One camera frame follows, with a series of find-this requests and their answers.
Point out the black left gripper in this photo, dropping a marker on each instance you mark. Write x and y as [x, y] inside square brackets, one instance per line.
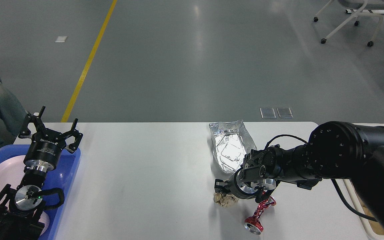
[43, 153]

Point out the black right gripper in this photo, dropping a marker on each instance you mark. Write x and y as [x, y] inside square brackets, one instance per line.
[260, 190]

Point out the brown paper ball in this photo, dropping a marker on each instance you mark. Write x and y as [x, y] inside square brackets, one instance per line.
[225, 200]

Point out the pink plate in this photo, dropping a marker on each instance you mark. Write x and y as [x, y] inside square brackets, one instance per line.
[22, 205]

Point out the aluminium foil container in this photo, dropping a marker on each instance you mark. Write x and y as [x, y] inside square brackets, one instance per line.
[231, 142]

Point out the brown paper bag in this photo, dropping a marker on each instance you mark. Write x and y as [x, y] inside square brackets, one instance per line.
[376, 227]

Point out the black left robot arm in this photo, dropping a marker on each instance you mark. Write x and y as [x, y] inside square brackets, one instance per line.
[34, 128]

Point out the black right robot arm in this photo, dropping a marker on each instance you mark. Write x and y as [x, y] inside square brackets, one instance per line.
[352, 156]

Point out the crushed red can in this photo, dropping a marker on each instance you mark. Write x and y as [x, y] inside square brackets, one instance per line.
[253, 224]

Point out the blue plastic tray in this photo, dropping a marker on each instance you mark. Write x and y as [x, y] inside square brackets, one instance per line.
[67, 173]

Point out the left floor socket plate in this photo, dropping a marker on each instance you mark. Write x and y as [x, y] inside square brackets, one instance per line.
[268, 113]

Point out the floor socket plate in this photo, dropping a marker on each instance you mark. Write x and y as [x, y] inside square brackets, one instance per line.
[268, 113]
[285, 112]

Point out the right floor socket plate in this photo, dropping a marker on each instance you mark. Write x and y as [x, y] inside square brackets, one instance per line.
[285, 112]

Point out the white floor marker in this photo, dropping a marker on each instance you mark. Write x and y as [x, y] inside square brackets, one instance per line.
[61, 39]

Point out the beige plastic bin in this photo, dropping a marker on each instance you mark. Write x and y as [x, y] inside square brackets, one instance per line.
[371, 235]

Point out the white chair base bar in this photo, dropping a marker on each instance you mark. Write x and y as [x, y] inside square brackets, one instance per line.
[349, 11]

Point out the white office chair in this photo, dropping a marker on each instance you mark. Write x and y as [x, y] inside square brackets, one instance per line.
[359, 5]

